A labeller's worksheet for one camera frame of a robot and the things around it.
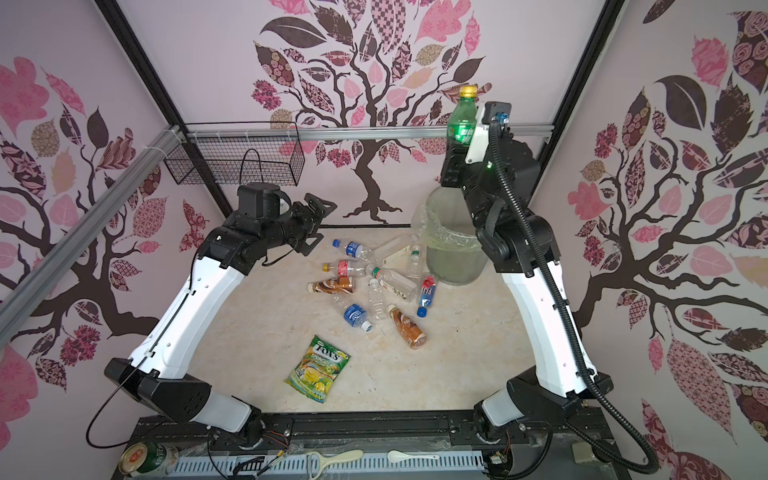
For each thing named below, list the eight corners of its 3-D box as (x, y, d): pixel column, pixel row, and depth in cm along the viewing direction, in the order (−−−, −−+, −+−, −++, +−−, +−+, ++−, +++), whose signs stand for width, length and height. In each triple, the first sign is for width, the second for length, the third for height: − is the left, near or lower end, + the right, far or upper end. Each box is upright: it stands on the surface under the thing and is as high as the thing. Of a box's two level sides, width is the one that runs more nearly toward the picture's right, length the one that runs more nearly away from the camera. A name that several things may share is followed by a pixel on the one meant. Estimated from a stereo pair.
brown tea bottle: (415, 352, 88) (416, 346, 84) (384, 316, 96) (384, 309, 92) (426, 343, 90) (427, 337, 86) (395, 308, 97) (395, 301, 94)
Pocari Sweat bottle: (344, 321, 95) (341, 313, 91) (354, 309, 97) (353, 301, 93) (366, 337, 91) (365, 329, 87) (376, 324, 94) (375, 316, 90)
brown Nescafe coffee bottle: (310, 296, 101) (307, 288, 97) (312, 284, 104) (309, 276, 100) (353, 296, 101) (351, 288, 97) (354, 284, 104) (353, 276, 100)
